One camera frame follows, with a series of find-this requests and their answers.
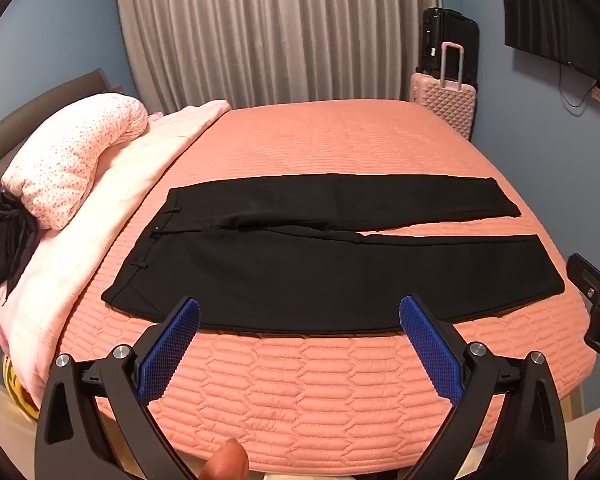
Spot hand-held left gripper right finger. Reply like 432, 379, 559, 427
399, 295, 570, 480

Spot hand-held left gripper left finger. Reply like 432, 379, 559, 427
36, 296, 216, 480

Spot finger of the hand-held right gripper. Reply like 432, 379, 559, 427
566, 252, 600, 302

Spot black pants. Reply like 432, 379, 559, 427
101, 172, 567, 336

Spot person's left hand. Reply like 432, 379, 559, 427
199, 437, 251, 480

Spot yellow object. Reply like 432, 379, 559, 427
0, 354, 42, 422

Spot light pink blanket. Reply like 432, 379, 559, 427
0, 99, 232, 396

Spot black cloth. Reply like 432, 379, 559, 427
0, 182, 40, 293

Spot pink floral pillow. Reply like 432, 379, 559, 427
1, 92, 149, 233

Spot pink suitcase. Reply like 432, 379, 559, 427
409, 41, 479, 141

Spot bed with pink quilted cover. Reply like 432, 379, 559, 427
60, 97, 598, 468

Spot black suitcase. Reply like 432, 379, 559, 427
416, 7, 481, 88

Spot grey headboard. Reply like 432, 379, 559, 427
0, 68, 126, 173

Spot grey pleated curtain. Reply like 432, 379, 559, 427
115, 0, 443, 113

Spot black television cable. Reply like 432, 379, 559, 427
558, 64, 597, 109

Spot wall-mounted television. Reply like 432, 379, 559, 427
497, 0, 600, 88

